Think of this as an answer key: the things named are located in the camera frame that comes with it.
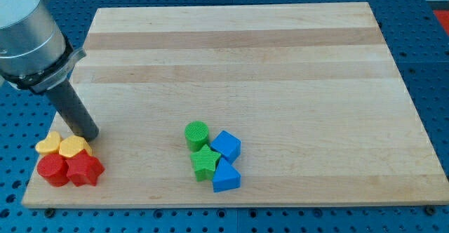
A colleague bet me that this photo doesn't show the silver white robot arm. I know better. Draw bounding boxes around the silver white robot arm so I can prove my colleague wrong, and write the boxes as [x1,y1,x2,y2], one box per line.
[1,0,86,93]

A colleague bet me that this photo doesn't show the green star block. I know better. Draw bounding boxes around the green star block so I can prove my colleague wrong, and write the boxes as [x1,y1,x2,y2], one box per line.
[190,144,221,182]

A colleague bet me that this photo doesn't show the red star block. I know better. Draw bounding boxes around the red star block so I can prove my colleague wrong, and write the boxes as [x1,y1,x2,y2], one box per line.
[66,149,105,187]

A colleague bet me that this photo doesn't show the green cylinder block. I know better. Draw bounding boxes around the green cylinder block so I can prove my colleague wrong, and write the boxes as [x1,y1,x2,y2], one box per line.
[185,121,209,152]

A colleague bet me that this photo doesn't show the blue cube block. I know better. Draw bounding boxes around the blue cube block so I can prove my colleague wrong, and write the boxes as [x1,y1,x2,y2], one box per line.
[210,131,241,164]

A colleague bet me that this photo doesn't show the blue triangular block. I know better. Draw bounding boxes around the blue triangular block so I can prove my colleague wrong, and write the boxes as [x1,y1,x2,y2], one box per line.
[212,159,241,192]

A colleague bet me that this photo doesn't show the light wooden board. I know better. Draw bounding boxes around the light wooden board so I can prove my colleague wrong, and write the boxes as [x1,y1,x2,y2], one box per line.
[22,2,448,208]

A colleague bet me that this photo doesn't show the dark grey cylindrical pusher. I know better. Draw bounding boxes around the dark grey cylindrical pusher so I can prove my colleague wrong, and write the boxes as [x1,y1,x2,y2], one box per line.
[45,79,99,142]

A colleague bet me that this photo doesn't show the yellow hexagon block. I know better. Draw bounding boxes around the yellow hexagon block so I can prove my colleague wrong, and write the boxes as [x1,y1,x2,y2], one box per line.
[59,135,93,158]

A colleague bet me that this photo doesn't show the yellow heart block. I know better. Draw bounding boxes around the yellow heart block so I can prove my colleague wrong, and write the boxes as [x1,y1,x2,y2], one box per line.
[35,131,62,156]

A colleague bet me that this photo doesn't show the red cylinder block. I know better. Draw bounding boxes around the red cylinder block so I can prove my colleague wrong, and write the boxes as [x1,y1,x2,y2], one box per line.
[37,154,69,187]

